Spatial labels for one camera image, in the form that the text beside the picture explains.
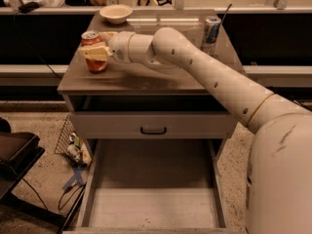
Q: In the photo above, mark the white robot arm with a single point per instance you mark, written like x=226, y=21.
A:
x=279, y=177

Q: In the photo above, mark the wire basket with snacks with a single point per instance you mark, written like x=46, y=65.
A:
x=71, y=147

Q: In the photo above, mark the open grey bottom drawer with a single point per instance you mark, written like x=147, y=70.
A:
x=153, y=186

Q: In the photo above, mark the closed grey drawer black handle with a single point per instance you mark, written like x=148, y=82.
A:
x=135, y=125

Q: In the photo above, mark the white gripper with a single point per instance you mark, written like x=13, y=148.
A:
x=119, y=47

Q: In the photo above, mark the blue silver energy drink can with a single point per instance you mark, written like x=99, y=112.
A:
x=211, y=29

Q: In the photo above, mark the blue tape cross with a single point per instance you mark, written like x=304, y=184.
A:
x=76, y=178

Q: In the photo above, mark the grey cabinet with glass top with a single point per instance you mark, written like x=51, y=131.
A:
x=133, y=87

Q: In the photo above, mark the red coke can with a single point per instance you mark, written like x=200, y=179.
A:
x=89, y=38

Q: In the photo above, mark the white bowl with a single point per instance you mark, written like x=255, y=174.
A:
x=116, y=14

